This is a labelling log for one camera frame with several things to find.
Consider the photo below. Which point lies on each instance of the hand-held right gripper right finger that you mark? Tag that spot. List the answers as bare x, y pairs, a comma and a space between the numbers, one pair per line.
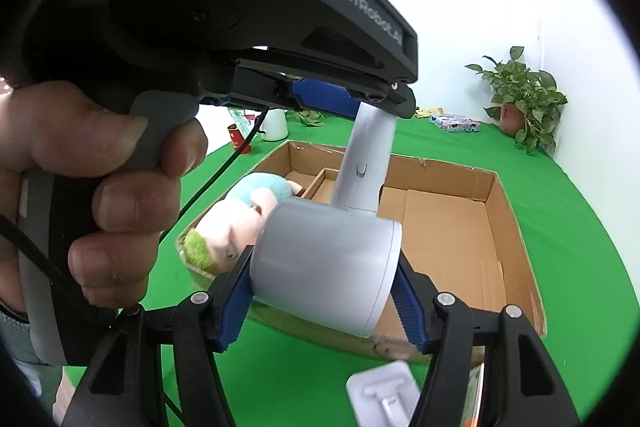
412, 307

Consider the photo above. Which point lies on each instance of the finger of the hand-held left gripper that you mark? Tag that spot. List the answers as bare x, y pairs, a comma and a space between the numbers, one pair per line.
325, 94
390, 99

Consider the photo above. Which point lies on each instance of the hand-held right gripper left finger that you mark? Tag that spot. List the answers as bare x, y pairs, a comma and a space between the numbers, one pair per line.
235, 302

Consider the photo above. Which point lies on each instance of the large cardboard box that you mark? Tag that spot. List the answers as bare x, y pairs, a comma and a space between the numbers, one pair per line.
450, 247

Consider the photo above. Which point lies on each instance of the plush doll with green hair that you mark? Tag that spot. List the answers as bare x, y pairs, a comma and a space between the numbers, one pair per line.
230, 222

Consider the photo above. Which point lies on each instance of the white hair dryer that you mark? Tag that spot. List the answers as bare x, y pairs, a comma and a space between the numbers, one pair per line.
325, 267

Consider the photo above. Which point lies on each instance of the person's left hand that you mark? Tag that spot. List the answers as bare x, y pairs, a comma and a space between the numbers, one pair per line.
75, 147

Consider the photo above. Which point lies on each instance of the potted green plant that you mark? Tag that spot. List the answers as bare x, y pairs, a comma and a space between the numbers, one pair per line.
525, 97
310, 117

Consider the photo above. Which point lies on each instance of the yellow paper item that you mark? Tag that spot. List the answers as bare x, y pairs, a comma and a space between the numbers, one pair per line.
429, 112

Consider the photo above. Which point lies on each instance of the white mug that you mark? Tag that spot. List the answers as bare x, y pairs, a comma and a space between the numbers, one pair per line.
274, 124

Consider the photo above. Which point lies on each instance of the blue and white packet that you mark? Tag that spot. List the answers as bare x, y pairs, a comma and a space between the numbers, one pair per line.
455, 123

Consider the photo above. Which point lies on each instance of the green paper packet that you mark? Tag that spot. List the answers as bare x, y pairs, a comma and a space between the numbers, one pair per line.
242, 116

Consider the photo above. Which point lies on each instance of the white folding phone stand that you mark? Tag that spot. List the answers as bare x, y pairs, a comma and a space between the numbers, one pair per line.
382, 394

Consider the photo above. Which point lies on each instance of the red cup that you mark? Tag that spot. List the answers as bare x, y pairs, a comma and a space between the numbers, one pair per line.
240, 138

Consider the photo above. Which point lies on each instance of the white and green carton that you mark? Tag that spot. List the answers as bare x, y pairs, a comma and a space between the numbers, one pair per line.
475, 394

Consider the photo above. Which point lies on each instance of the green tablecloth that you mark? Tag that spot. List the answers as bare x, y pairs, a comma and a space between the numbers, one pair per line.
575, 257

